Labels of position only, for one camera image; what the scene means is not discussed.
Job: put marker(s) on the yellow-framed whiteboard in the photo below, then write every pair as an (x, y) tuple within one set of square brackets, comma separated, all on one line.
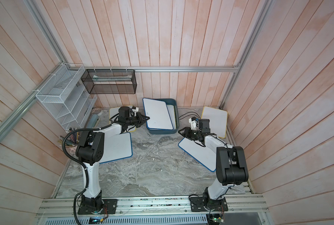
[(113, 114), (218, 120)]

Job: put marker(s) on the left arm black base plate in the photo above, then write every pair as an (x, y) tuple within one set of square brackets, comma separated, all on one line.
[(108, 207)]

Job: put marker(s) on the yellow-framed whiteboard far left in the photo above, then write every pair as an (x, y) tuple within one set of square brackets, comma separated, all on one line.
[(113, 114)]

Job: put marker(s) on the light blue stapler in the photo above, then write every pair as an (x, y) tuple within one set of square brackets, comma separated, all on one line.
[(93, 121)]

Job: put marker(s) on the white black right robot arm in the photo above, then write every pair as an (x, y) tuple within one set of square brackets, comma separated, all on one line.
[(227, 161)]

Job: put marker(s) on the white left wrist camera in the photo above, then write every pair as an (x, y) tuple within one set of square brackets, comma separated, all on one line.
[(133, 111)]

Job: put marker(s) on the yellow-framed whiteboard far right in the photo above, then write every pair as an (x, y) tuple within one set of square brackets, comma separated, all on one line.
[(218, 120)]

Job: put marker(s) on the black mesh wall basket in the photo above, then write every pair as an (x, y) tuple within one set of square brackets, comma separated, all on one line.
[(110, 81)]

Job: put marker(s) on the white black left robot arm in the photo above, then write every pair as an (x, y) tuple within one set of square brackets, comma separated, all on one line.
[(90, 151)]

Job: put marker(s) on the small clear tape roll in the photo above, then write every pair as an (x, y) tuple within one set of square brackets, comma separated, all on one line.
[(97, 111)]

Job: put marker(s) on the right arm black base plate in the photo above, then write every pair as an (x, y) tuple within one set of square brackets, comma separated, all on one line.
[(202, 204)]

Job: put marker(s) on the blue-framed whiteboard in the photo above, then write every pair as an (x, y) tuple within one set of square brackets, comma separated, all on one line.
[(158, 113), (117, 147), (204, 155)]

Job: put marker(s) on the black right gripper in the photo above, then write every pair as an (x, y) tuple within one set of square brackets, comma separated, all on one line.
[(186, 133)]

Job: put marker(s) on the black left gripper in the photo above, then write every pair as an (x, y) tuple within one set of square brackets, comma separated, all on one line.
[(140, 117)]

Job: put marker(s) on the teal plastic storage box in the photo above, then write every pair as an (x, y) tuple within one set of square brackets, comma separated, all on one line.
[(168, 101)]

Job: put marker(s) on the yellow-framed whiteboard placed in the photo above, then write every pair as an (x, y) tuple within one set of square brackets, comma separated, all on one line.
[(171, 112)]

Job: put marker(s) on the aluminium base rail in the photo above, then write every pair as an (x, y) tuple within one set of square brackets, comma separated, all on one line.
[(157, 205)]

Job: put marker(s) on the aluminium horizontal wall rail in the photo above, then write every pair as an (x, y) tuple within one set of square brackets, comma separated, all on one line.
[(169, 69)]

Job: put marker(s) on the white wire wall shelf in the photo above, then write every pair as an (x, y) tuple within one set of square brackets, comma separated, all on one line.
[(66, 98)]

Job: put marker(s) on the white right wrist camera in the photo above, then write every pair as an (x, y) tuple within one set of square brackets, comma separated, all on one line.
[(194, 123)]

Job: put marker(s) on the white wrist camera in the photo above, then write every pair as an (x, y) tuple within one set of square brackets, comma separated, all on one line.
[(194, 123), (133, 111)]

